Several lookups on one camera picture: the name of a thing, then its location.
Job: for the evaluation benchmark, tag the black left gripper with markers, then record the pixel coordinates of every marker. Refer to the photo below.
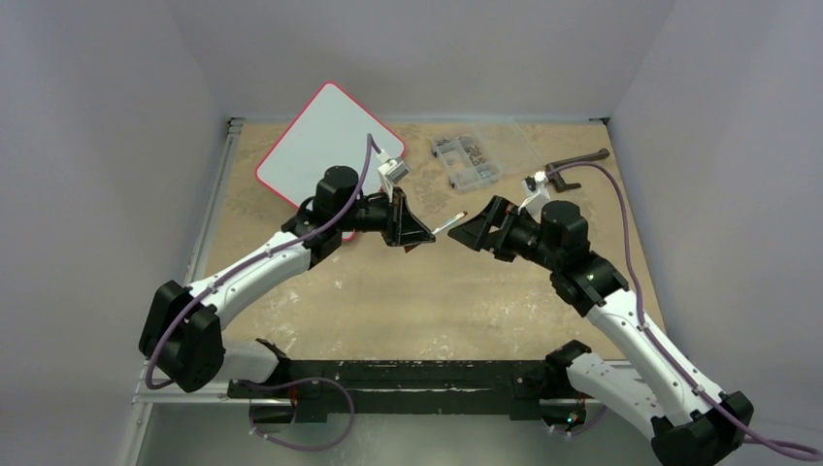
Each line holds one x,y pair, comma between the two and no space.
402,228

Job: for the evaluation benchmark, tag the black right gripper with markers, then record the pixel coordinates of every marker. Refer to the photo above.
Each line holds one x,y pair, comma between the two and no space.
504,228

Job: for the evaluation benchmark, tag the white whiteboard marker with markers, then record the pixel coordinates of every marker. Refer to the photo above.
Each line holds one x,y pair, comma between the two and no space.
447,224

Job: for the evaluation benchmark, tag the pink framed whiteboard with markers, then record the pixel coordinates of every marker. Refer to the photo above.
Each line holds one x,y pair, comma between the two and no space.
317,160

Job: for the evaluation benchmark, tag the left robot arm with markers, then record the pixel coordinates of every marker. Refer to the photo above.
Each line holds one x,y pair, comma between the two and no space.
183,334

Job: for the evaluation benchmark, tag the clear plastic screw box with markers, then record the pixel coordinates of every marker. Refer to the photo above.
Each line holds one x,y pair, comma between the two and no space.
477,154

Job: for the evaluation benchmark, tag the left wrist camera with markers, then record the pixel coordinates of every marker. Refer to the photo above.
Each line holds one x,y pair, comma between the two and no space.
391,169

